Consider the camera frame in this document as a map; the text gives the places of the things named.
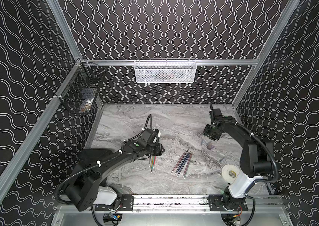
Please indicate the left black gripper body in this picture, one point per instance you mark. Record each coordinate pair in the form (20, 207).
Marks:
(157, 149)

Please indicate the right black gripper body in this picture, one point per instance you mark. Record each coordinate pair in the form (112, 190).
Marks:
(209, 132)

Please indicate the bundle of coloured pencils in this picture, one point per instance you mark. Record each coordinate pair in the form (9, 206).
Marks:
(152, 163)

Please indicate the red pencil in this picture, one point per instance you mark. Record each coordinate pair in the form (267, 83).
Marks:
(179, 161)
(187, 166)

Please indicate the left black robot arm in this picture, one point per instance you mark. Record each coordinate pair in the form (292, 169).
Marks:
(83, 187)

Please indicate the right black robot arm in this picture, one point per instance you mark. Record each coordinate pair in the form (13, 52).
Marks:
(257, 163)

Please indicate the white tape roll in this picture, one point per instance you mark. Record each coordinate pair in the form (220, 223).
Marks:
(230, 173)

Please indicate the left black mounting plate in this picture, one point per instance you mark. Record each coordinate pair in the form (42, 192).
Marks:
(122, 203)

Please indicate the black mounting plate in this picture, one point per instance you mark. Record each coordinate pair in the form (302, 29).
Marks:
(122, 203)
(226, 203)

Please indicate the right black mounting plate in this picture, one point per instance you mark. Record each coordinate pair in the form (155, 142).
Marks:
(226, 203)

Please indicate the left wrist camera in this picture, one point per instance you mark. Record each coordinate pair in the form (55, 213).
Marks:
(156, 136)

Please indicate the aluminium front rail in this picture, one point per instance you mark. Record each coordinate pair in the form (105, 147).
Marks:
(191, 204)

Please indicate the white mesh wall basket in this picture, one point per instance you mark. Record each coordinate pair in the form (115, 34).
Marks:
(165, 70)

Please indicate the black wire wall basket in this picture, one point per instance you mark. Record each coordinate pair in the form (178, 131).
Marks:
(81, 96)

